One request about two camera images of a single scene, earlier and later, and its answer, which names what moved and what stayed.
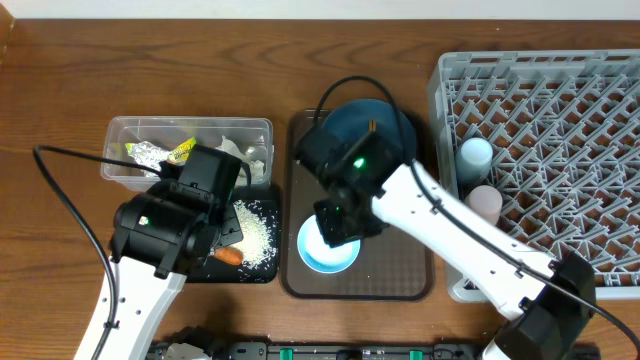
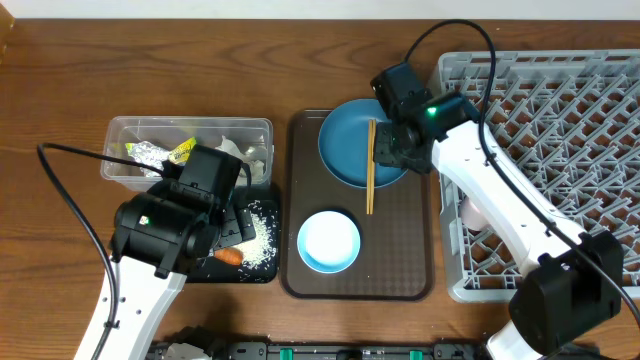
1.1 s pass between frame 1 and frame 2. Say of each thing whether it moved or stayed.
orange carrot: stayed
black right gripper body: moved
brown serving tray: stayed
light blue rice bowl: stayed
